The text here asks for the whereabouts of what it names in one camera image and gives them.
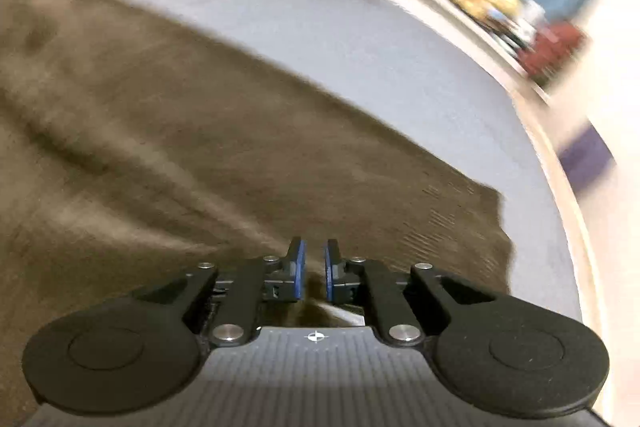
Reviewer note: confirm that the dark red cushion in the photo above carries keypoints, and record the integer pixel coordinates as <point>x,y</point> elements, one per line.
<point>550,49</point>

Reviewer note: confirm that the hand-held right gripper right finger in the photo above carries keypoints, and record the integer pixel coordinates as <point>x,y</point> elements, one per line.
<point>330,269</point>

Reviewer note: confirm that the purple card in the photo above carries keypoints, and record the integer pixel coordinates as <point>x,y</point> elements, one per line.
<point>585,157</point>

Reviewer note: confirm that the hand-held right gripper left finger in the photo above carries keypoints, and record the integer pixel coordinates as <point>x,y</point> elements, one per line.
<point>299,269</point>

